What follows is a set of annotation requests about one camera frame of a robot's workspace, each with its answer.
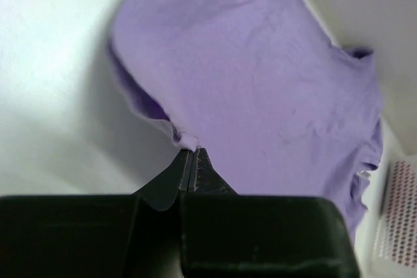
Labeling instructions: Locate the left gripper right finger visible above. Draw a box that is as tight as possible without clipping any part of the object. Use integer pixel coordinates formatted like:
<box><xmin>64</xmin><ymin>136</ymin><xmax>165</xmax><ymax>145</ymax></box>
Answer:
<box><xmin>179</xmin><ymin>148</ymin><xmax>360</xmax><ymax>277</ymax></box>

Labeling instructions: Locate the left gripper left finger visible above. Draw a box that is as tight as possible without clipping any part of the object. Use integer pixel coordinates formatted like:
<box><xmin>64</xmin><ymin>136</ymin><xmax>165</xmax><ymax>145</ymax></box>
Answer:
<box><xmin>1</xmin><ymin>150</ymin><xmax>191</xmax><ymax>277</ymax></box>

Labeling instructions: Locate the purple t shirt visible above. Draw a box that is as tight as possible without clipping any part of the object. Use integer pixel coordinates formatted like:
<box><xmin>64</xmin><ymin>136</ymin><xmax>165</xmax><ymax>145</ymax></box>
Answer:
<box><xmin>108</xmin><ymin>0</ymin><xmax>383</xmax><ymax>235</ymax></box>

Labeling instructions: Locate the white plastic basket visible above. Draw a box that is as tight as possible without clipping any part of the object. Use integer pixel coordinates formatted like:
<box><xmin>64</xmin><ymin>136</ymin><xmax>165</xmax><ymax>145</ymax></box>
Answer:
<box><xmin>354</xmin><ymin>122</ymin><xmax>416</xmax><ymax>277</ymax></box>

